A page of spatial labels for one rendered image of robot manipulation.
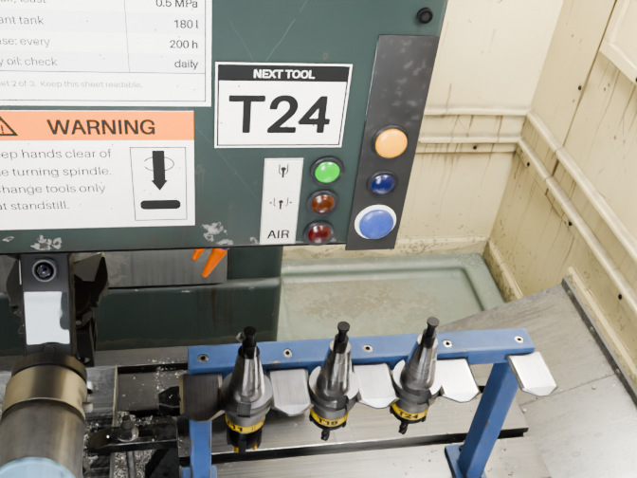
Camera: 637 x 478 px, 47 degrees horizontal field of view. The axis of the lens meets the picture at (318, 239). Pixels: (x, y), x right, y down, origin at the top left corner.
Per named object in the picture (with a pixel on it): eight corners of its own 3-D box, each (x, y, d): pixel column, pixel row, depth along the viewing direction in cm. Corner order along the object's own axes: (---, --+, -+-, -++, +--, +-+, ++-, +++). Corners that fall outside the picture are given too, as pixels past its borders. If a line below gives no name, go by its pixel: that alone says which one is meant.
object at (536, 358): (561, 396, 96) (563, 393, 96) (523, 399, 95) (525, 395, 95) (540, 356, 102) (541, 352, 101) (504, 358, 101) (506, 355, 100)
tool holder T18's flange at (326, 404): (345, 372, 97) (347, 359, 95) (363, 408, 93) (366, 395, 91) (300, 382, 95) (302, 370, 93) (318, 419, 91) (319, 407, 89)
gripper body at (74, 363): (30, 330, 83) (15, 419, 74) (18, 275, 77) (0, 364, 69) (100, 326, 85) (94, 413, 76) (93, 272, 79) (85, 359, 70)
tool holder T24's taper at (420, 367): (427, 361, 96) (437, 325, 92) (440, 387, 93) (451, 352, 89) (395, 366, 95) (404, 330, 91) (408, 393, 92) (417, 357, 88)
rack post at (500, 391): (493, 497, 119) (547, 377, 100) (462, 501, 118) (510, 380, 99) (473, 445, 126) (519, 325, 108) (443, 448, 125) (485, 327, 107)
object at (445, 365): (482, 402, 94) (484, 398, 94) (444, 405, 93) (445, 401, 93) (465, 360, 99) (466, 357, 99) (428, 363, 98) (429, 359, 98)
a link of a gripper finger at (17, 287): (4, 271, 81) (12, 327, 75) (2, 261, 80) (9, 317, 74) (48, 263, 83) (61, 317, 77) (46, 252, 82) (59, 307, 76)
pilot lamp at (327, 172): (339, 184, 59) (342, 161, 58) (313, 185, 59) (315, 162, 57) (337, 180, 59) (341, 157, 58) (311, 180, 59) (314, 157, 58)
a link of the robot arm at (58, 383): (-8, 400, 65) (87, 395, 67) (0, 360, 69) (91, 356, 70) (7, 449, 70) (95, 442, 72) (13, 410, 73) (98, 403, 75)
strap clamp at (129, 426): (179, 481, 115) (177, 423, 106) (93, 489, 113) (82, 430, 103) (179, 463, 118) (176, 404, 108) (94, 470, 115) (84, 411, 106)
